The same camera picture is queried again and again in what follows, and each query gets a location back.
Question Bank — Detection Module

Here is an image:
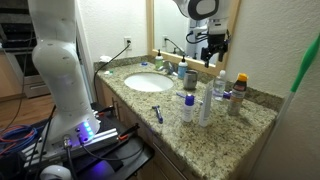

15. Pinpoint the dark vertical cabinet handle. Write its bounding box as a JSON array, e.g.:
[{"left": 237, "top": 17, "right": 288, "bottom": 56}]
[{"left": 111, "top": 97, "right": 122, "bottom": 121}]

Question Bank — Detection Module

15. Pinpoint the aluminium robot base mount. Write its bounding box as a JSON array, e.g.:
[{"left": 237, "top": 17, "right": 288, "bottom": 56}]
[{"left": 19, "top": 128, "right": 121, "bottom": 168}]

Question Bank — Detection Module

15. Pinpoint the blue soap pump bottle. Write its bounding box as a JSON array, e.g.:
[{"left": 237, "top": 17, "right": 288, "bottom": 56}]
[{"left": 177, "top": 54, "right": 189, "bottom": 80}]

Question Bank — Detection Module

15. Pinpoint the black robot cart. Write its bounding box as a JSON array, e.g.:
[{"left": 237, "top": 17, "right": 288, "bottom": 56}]
[{"left": 71, "top": 101, "right": 156, "bottom": 180}]

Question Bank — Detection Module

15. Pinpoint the black base cable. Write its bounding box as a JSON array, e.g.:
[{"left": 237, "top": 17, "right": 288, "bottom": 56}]
[
  {"left": 63, "top": 134, "right": 79, "bottom": 180},
  {"left": 78, "top": 136, "right": 146, "bottom": 163}
]

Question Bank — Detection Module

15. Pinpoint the black and orange clamp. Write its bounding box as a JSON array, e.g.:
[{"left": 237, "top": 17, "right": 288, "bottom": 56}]
[
  {"left": 96, "top": 105, "right": 116, "bottom": 118},
  {"left": 118, "top": 123, "right": 141, "bottom": 141}
]

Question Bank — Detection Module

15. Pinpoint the blue razor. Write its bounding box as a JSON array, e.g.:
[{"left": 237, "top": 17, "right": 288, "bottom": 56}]
[{"left": 151, "top": 105, "right": 165, "bottom": 125}]

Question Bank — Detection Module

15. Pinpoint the clear bottle with white cap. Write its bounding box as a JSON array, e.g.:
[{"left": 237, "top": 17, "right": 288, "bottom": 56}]
[{"left": 213, "top": 69, "right": 227, "bottom": 102}]

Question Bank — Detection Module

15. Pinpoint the white paper cards stack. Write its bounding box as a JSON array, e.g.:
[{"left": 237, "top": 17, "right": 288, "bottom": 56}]
[{"left": 98, "top": 54, "right": 113, "bottom": 64}]

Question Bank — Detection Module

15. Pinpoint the brown sunscreen bottle orange cap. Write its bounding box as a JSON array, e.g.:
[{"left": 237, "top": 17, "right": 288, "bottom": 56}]
[{"left": 227, "top": 72, "right": 249, "bottom": 117}]

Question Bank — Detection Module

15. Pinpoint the green and white broom handle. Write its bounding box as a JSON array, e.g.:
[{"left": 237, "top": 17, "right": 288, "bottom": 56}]
[{"left": 275, "top": 31, "right": 320, "bottom": 125}]

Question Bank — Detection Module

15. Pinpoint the light wood vanity cabinet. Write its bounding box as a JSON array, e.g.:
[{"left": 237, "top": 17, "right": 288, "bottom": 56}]
[{"left": 94, "top": 76, "right": 201, "bottom": 180}]

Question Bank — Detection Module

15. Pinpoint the dark long cabinet handle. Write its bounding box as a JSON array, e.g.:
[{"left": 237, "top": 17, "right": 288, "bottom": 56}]
[{"left": 152, "top": 142, "right": 189, "bottom": 180}]

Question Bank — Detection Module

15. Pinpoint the white wall outlet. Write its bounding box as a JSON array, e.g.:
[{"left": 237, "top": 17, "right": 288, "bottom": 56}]
[{"left": 123, "top": 36, "right": 133, "bottom": 52}]

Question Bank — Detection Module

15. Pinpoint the green soap pump bottle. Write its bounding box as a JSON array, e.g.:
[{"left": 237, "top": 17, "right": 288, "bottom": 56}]
[{"left": 154, "top": 49, "right": 165, "bottom": 72}]

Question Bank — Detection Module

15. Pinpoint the grey metal cup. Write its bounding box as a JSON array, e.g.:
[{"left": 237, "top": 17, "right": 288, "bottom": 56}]
[{"left": 183, "top": 69, "right": 199, "bottom": 90}]

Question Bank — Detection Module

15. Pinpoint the tall white tube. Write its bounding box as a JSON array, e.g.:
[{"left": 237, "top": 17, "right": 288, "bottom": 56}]
[{"left": 198, "top": 79, "right": 215, "bottom": 128}]

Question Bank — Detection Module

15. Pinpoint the blue toothbrush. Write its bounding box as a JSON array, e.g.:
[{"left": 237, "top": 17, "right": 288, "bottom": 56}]
[{"left": 175, "top": 91, "right": 204, "bottom": 106}]

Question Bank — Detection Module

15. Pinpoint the white oven drawer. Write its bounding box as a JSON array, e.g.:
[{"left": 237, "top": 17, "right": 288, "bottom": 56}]
[{"left": 23, "top": 73, "right": 51, "bottom": 99}]

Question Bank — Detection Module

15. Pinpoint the small white toothpaste tube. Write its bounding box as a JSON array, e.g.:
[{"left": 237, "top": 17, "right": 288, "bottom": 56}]
[{"left": 222, "top": 90, "right": 233, "bottom": 101}]

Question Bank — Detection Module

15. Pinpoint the white bottle with blue cap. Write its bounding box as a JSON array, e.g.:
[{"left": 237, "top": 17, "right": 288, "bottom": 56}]
[{"left": 182, "top": 94, "right": 196, "bottom": 123}]

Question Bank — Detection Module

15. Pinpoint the wood framed mirror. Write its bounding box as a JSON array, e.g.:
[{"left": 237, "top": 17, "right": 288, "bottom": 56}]
[{"left": 145, "top": 0, "right": 242, "bottom": 77}]

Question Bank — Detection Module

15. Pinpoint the blue and orange cable bundle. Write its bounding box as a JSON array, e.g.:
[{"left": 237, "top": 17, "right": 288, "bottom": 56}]
[{"left": 0, "top": 124, "right": 43, "bottom": 156}]

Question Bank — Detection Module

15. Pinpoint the white oval sink basin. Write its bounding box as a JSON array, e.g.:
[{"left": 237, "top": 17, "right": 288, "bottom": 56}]
[{"left": 123, "top": 72, "right": 175, "bottom": 93}]

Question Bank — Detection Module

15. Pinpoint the white round object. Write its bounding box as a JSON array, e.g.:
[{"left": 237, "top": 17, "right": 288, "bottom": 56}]
[{"left": 39, "top": 164, "right": 73, "bottom": 180}]

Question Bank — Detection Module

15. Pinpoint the chrome sink faucet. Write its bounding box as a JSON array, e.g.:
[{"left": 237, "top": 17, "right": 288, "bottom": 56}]
[{"left": 158, "top": 60, "right": 179, "bottom": 77}]

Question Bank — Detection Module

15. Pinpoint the black power cable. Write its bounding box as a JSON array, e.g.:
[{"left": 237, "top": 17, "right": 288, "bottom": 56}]
[{"left": 93, "top": 43, "right": 132, "bottom": 101}]

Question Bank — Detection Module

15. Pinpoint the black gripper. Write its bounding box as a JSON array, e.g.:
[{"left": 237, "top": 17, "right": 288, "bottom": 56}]
[{"left": 200, "top": 33, "right": 231, "bottom": 69}]

